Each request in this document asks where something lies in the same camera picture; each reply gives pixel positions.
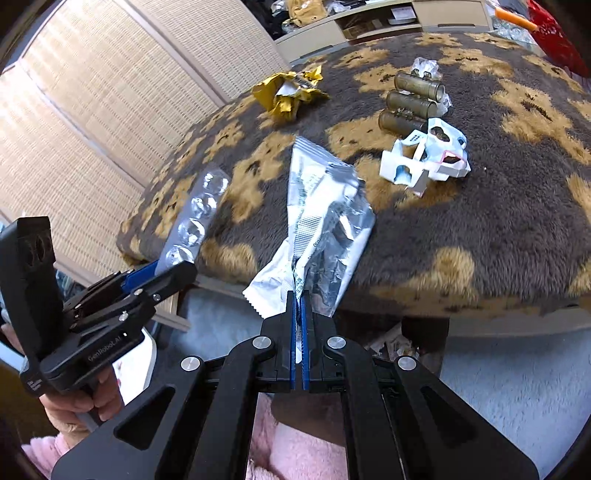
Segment orange handle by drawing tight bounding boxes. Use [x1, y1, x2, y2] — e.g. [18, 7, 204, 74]
[491, 4, 539, 32]

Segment yellow backpack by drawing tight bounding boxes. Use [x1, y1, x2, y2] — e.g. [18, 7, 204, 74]
[286, 0, 327, 22]

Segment pile of clothes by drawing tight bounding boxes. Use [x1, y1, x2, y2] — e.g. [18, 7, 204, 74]
[270, 0, 296, 34]

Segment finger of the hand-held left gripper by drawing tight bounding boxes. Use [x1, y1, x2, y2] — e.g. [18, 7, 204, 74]
[68, 263, 198, 345]
[61, 260, 161, 320]

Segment white plastic bag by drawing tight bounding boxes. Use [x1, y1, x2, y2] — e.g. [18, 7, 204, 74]
[113, 327, 158, 408]

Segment floral plastic wrap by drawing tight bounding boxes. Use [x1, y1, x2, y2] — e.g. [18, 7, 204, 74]
[496, 11, 539, 45]

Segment clear blister pack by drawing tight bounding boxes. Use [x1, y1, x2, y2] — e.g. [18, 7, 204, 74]
[158, 167, 231, 274]

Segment person's left forearm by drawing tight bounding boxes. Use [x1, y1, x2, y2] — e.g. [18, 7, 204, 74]
[20, 433, 63, 477]

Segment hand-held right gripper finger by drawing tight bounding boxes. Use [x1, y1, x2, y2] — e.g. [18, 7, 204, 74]
[300, 296, 539, 480]
[51, 291, 299, 480]

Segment bronze battery pack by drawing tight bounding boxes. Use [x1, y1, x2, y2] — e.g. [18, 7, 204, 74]
[377, 58, 451, 136]

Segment woven folding screen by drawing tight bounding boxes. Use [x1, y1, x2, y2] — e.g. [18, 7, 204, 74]
[0, 0, 297, 333]

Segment crumpled paper scraps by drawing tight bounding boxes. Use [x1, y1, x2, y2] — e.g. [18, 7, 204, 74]
[364, 323, 419, 363]

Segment silver foil bag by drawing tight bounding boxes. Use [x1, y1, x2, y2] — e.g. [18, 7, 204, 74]
[242, 136, 376, 320]

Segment person's left hand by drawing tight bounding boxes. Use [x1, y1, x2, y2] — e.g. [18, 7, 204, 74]
[41, 364, 125, 435]

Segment red plastic basket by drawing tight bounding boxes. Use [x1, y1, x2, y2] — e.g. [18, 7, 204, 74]
[526, 0, 591, 80]

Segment bear printed blanket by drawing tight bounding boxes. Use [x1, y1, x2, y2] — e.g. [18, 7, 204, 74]
[115, 30, 591, 320]

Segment yellow crumpled wrapper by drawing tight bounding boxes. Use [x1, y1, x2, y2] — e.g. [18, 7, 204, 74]
[252, 65, 330, 122]

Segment torn white carton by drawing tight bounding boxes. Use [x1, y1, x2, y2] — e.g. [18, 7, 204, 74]
[379, 117, 472, 197]

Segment pink fleece clothing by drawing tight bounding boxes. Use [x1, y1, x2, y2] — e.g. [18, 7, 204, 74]
[246, 392, 350, 480]

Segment beige television cabinet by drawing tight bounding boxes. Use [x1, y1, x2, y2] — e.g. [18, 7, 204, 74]
[274, 0, 498, 62]

